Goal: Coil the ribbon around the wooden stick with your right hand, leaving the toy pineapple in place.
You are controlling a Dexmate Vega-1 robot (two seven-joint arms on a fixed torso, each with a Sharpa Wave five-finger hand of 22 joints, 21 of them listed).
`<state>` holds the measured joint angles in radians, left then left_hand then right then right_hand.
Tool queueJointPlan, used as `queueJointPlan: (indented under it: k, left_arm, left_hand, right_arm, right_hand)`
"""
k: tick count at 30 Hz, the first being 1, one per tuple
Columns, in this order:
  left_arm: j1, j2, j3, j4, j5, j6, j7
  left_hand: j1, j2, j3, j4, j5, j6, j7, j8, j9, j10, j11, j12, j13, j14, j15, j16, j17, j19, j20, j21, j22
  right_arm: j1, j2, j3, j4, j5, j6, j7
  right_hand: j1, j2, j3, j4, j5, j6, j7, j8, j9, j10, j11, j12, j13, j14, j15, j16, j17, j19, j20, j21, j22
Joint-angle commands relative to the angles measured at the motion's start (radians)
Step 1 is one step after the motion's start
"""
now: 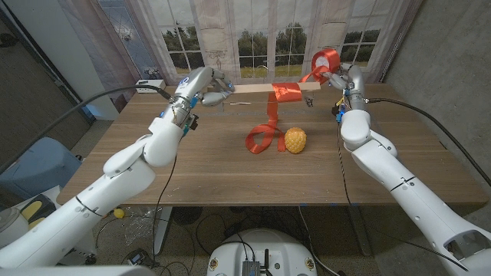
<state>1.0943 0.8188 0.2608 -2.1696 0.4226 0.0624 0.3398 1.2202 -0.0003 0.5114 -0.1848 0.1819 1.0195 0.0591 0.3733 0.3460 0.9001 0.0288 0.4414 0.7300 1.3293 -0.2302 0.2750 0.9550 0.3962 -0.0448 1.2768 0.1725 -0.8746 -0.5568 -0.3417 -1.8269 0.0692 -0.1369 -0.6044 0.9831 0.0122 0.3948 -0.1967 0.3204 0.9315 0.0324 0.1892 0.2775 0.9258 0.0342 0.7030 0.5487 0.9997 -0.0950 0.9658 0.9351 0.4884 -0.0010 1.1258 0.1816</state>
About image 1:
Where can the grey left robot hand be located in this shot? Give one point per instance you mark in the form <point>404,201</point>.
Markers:
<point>199,84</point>

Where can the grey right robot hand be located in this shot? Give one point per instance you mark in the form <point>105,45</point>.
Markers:
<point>354,82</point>

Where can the orange ribbon with roll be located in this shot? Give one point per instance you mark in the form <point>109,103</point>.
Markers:
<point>287,92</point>

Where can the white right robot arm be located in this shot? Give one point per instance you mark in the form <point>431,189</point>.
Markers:
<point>403,184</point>

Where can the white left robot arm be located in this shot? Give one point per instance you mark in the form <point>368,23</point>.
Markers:
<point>96,203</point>

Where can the yellow toy pineapple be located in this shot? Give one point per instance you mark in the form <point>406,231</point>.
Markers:
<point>295,140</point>

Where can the white power box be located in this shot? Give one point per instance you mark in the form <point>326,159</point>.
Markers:
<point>147,86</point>

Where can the printed window backdrop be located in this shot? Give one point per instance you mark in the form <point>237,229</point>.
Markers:
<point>230,38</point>

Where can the white table leg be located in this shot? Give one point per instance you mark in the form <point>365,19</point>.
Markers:
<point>161,230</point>

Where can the small yellow ball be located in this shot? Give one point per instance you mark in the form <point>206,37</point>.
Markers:
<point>119,213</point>

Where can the clear plastic bag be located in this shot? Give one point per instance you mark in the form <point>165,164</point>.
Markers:
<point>142,226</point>

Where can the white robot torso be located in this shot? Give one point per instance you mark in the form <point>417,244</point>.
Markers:
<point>264,245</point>

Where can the blue plastic bin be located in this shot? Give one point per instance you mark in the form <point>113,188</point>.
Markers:
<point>38,165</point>

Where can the small black floor device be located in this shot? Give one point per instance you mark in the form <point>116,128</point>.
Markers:
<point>138,257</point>

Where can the grey electronics box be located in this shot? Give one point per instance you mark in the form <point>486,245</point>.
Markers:
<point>251,269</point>

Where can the white equipment stand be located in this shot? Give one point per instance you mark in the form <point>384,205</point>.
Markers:
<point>84,247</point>

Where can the black and yellow device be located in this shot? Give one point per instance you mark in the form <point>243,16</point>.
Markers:
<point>36,211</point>

